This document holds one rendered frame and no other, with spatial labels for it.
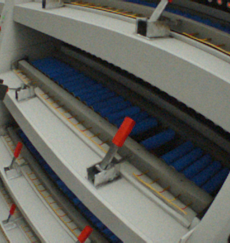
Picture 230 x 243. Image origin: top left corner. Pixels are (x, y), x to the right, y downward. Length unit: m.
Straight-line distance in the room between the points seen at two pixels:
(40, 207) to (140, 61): 0.38
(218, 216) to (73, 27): 0.32
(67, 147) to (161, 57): 0.21
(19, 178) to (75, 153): 0.26
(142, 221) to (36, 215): 0.29
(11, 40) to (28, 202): 0.40
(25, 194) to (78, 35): 0.36
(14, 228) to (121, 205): 0.49
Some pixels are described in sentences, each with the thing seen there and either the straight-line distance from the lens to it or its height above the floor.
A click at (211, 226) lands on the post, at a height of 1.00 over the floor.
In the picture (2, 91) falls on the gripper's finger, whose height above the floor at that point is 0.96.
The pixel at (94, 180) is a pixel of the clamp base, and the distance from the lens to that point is 0.36.
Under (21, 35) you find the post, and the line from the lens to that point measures 0.73.
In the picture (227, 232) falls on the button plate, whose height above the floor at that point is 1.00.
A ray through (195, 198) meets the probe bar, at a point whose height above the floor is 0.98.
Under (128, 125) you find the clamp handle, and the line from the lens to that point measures 0.35.
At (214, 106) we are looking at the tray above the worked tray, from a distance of 0.26.
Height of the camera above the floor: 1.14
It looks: 20 degrees down
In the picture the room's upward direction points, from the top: 19 degrees clockwise
